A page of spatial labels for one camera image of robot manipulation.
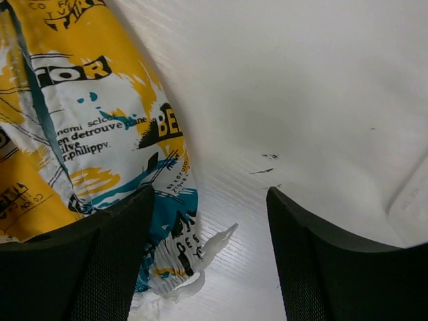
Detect colourful printed shorts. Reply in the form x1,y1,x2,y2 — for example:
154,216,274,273
1,1,234,301

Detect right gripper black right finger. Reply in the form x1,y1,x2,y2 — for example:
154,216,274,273
266,187,427,320

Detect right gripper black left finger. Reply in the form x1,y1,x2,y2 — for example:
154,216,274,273
1,186,154,320

